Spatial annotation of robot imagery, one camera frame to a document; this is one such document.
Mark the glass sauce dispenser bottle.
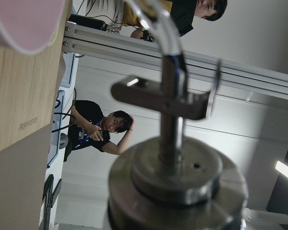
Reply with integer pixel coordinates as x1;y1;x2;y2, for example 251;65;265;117
107;0;249;230

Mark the pink plastic cup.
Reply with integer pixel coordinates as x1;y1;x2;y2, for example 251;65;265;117
0;0;66;55

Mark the person in black shirt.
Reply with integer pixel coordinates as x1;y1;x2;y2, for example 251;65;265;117
63;100;134;162

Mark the black computer mouse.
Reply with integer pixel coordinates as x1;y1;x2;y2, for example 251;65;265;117
59;133;69;150

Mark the wooden cutting board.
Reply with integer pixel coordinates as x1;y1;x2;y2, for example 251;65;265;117
0;0;72;151

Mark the black keyboard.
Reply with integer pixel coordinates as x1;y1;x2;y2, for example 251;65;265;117
39;174;62;230

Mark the aluminium frame post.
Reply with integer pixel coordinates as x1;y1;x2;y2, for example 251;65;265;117
62;22;288;100

